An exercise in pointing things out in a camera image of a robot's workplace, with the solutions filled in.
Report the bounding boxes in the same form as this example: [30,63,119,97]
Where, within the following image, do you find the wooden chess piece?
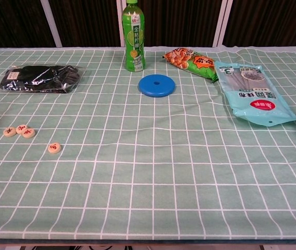
[3,127,17,138]
[22,128,36,139]
[15,123,29,135]
[47,142,61,155]

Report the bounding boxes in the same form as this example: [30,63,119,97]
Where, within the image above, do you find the green grid-pattern table cover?
[0,45,296,240]

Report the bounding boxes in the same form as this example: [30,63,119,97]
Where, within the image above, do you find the blue plastic disc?
[138,74,176,98]

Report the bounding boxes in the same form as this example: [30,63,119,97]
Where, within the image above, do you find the orange green snack bag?
[164,47,218,83]

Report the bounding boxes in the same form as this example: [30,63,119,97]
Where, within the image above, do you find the green tea bottle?
[121,0,146,73]

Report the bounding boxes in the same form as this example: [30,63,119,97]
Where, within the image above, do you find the light blue dishcloth package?
[214,60,296,128]

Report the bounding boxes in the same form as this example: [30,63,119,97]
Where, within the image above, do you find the black gloves in clear bag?
[0,64,86,94]

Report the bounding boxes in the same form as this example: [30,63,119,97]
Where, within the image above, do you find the white partition post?
[115,0,127,47]
[40,0,63,48]
[212,0,234,47]

